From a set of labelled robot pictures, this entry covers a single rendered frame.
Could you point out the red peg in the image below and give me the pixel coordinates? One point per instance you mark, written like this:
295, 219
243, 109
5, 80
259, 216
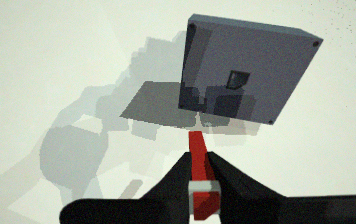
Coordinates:
204, 190

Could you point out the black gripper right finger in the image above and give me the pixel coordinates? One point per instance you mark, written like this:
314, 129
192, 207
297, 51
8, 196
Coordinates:
244, 200

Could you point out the dark grey sloped panel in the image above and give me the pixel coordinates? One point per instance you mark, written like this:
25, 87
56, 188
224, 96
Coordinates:
242, 70

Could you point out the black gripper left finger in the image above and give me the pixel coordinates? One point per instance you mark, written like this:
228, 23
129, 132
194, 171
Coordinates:
167, 202

